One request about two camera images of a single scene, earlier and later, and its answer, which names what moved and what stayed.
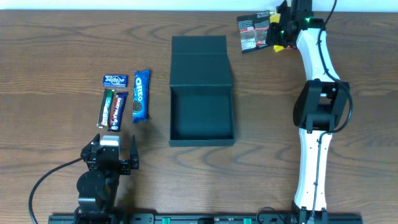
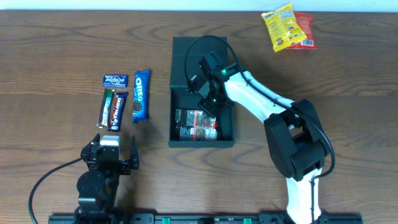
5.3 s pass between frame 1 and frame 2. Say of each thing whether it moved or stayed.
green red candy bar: stayed
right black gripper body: moved
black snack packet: moved
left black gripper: stayed
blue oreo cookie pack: stayed
